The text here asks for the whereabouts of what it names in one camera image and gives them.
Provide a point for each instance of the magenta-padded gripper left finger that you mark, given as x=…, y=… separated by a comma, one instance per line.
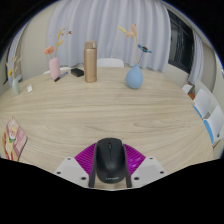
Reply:
x=83, y=163

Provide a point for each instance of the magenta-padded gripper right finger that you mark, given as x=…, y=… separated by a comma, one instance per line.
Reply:
x=138, y=163

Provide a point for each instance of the black computer mouse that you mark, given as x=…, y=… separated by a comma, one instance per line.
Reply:
x=111, y=161

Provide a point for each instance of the blue vase with flowers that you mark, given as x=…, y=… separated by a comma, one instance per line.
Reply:
x=134, y=80

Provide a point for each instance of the group of white blue chairs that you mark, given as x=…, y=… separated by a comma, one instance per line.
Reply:
x=204, y=103

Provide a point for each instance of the dark marker pen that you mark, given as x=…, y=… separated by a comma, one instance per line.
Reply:
x=61, y=76

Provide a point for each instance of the small black box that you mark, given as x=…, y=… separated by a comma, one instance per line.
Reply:
x=77, y=72

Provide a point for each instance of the small white remote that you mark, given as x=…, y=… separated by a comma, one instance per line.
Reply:
x=29, y=88

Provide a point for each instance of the pink vase with flowers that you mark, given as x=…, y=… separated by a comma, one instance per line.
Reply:
x=54, y=70

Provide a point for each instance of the gold drink bottle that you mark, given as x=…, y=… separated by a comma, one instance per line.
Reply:
x=90, y=65

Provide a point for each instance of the green vase with flowers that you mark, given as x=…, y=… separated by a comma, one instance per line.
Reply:
x=15, y=87

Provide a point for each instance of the white chair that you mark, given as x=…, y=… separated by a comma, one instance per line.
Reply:
x=110, y=63

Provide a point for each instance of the narrow white curtain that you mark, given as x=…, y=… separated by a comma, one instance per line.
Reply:
x=16, y=46
x=196, y=56

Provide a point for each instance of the wide white curtain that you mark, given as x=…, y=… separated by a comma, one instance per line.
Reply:
x=106, y=23

